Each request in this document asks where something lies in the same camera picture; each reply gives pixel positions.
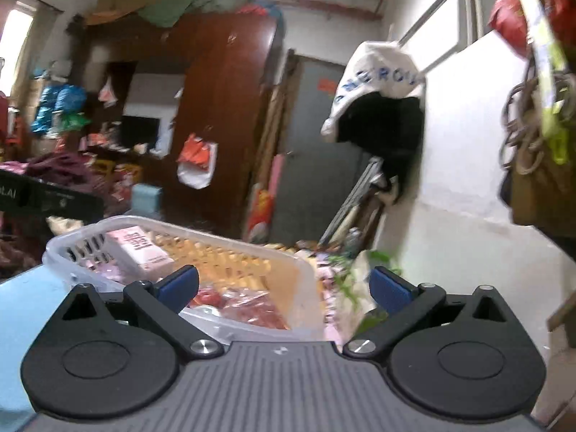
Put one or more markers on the pink box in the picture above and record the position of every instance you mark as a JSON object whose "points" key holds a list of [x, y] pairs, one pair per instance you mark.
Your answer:
{"points": [[139, 249]]}

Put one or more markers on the maroon cloth heap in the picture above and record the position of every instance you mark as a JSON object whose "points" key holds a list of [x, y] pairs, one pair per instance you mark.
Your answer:
{"points": [[63, 168]]}

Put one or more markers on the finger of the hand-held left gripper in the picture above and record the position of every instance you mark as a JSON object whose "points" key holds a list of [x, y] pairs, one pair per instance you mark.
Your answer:
{"points": [[67, 204]]}

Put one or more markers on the red plastic bag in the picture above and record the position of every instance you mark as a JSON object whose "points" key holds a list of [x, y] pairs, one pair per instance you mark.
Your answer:
{"points": [[513, 20]]}

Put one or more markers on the red and white hanging bag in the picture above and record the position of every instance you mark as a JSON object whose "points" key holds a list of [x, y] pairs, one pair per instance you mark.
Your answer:
{"points": [[195, 162]]}

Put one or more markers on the white hanging plastic bag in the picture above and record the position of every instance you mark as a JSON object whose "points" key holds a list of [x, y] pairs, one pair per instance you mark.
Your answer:
{"points": [[107, 93]]}

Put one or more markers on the brown bag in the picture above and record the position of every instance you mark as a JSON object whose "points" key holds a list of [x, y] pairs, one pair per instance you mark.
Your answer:
{"points": [[544, 198]]}

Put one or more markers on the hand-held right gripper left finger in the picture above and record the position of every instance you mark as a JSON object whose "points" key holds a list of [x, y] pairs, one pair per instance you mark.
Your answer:
{"points": [[177, 285]]}

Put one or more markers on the blue plastic bags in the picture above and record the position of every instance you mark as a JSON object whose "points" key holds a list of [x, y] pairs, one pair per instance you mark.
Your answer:
{"points": [[58, 103]]}

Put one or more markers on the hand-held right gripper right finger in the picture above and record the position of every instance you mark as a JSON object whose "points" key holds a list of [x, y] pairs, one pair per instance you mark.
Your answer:
{"points": [[389, 288]]}

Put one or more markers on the red snack packet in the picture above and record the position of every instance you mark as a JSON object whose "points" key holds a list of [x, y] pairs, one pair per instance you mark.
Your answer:
{"points": [[243, 306]]}

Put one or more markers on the brown wooden wardrobe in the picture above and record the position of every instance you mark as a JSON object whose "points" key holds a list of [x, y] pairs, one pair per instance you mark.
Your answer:
{"points": [[216, 99]]}

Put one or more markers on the white plastic lattice basket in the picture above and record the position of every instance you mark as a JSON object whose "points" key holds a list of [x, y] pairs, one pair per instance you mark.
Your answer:
{"points": [[297, 297]]}

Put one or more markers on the white printed cap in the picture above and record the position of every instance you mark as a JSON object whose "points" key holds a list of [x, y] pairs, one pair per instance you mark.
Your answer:
{"points": [[378, 81]]}

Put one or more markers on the grey door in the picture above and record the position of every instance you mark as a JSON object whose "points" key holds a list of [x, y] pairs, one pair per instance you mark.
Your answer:
{"points": [[310, 153]]}

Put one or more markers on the green cloth on wardrobe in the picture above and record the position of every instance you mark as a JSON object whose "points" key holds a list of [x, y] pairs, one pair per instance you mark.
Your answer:
{"points": [[164, 9]]}

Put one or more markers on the light blue box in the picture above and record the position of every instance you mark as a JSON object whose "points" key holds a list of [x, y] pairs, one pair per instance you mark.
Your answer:
{"points": [[146, 202]]}

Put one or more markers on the black monitor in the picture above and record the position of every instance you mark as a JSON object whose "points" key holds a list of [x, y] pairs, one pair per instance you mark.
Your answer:
{"points": [[139, 131]]}

